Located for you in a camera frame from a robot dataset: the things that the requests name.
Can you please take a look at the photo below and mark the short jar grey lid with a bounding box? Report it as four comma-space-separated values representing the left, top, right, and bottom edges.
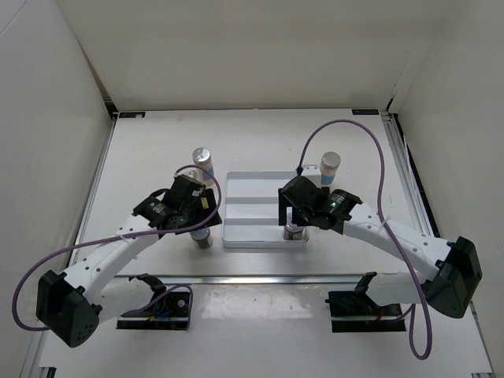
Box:
190, 228, 213, 249

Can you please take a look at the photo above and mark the tall white jar blue label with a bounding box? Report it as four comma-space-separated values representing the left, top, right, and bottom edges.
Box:
320, 151, 341, 186

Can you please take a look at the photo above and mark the small yellow label bottle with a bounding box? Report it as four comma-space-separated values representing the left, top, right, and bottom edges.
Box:
201, 196, 209, 209

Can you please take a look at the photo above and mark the tall white jar silver lid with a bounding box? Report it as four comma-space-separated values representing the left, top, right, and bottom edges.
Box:
192, 147, 214, 187

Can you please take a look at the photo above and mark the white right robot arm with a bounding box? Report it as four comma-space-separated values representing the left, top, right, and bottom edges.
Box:
278, 176, 483, 319

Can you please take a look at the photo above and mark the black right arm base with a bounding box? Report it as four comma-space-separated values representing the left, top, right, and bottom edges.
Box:
325, 291, 406, 333

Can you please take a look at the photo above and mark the aluminium frame rail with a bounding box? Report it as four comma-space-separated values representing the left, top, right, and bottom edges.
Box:
70, 274, 418, 287

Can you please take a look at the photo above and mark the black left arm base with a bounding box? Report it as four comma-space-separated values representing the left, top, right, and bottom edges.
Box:
116, 284, 194, 332

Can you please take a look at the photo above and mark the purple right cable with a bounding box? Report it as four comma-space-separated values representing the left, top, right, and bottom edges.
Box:
295, 119, 430, 360

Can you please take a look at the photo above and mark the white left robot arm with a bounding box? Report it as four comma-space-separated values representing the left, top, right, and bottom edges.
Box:
35, 175, 222, 348

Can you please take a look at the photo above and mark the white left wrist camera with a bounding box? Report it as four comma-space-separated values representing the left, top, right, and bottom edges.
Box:
184, 169, 205, 183

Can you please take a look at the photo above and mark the white divided tray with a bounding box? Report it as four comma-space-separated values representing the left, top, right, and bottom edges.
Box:
222, 171, 309, 250

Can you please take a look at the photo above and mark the short jar orange label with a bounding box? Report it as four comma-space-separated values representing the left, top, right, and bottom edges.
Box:
283, 213, 307, 241

